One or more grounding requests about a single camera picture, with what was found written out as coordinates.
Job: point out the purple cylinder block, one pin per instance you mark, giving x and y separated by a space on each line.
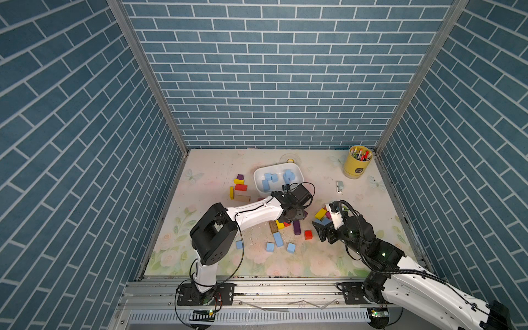
297 227

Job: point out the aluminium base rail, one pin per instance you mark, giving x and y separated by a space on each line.
266 301

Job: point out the natural wood plank block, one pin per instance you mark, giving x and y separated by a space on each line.
242 198

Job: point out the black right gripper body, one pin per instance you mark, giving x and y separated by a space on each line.
341 234

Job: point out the yellow block right cluster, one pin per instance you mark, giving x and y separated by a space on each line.
321 214

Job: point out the light blue block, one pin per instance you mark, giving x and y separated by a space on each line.
288 176

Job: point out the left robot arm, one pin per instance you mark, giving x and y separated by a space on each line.
213 235

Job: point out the white plastic tub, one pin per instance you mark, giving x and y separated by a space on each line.
270 178

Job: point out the dark wood block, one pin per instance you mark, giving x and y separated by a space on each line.
273 226

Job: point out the aluminium corner post right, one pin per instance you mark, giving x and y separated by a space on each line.
451 17

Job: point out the small grey clip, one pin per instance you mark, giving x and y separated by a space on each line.
339 186

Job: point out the aluminium corner post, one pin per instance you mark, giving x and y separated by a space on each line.
451 17
122 18

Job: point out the blue long block bottom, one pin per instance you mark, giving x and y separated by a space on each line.
278 239

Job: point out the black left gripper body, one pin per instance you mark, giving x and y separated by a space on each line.
298 214

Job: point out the yellow block beside red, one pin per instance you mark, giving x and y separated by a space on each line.
280 225

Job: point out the red rectangular block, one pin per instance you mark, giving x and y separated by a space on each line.
241 187

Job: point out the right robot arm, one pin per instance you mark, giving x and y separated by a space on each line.
397 279

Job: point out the yellow pen cup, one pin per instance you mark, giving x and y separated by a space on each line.
356 162

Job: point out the aluminium corner post left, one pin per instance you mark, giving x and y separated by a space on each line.
122 18

